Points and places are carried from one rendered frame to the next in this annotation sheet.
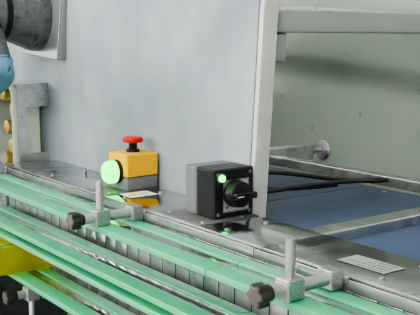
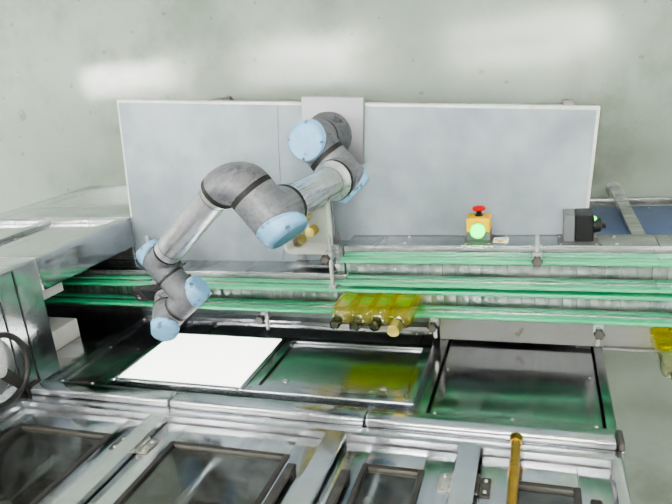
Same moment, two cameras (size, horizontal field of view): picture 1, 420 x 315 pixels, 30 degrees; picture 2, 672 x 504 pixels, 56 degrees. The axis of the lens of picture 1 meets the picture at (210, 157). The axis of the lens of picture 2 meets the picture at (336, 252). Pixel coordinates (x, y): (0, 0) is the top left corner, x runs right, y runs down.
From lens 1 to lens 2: 1.60 m
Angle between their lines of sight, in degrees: 35
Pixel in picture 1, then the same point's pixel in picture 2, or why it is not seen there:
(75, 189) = (452, 247)
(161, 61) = (493, 156)
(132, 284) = (577, 287)
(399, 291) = not seen: outside the picture
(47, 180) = (411, 247)
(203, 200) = (582, 232)
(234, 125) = (571, 188)
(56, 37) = (360, 148)
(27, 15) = (343, 135)
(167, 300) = (615, 287)
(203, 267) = (658, 262)
